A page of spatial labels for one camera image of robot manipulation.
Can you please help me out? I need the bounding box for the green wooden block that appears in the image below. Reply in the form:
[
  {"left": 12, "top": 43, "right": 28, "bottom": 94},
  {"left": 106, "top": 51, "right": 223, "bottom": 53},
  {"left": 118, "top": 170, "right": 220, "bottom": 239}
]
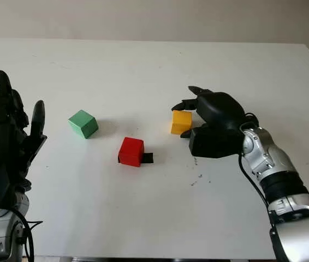
[{"left": 67, "top": 109, "right": 99, "bottom": 140}]

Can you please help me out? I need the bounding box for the yellow wooden block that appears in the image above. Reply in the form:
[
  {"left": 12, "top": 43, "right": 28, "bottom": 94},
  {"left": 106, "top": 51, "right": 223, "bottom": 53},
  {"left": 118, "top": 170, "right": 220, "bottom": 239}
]
[{"left": 170, "top": 110, "right": 193, "bottom": 135}]

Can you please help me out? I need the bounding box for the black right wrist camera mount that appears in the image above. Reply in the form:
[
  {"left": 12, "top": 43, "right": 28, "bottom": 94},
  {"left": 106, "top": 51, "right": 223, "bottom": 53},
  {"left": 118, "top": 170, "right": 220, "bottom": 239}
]
[{"left": 188, "top": 127, "right": 244, "bottom": 159}]

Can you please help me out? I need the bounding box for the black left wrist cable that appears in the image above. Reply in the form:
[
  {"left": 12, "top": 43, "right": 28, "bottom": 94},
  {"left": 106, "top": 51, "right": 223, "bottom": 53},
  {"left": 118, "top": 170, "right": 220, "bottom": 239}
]
[{"left": 7, "top": 207, "right": 43, "bottom": 262}]

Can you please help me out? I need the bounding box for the black tape strip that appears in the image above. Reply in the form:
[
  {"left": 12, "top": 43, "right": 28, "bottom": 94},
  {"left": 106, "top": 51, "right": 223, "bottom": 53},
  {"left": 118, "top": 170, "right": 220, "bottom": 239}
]
[{"left": 117, "top": 152, "right": 155, "bottom": 165}]

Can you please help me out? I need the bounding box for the red wooden block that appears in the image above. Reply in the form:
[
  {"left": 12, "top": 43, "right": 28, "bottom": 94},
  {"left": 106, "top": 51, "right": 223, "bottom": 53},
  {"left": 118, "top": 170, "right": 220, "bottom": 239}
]
[{"left": 117, "top": 137, "right": 145, "bottom": 168}]

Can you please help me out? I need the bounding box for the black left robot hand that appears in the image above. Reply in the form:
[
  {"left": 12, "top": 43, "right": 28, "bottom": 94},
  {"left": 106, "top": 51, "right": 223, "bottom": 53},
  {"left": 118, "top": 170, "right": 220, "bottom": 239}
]
[{"left": 0, "top": 70, "right": 48, "bottom": 192}]

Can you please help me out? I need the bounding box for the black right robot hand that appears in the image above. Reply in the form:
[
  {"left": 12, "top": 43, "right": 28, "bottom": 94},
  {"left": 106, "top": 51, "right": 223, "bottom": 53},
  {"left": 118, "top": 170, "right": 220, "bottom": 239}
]
[{"left": 170, "top": 86, "right": 247, "bottom": 138}]

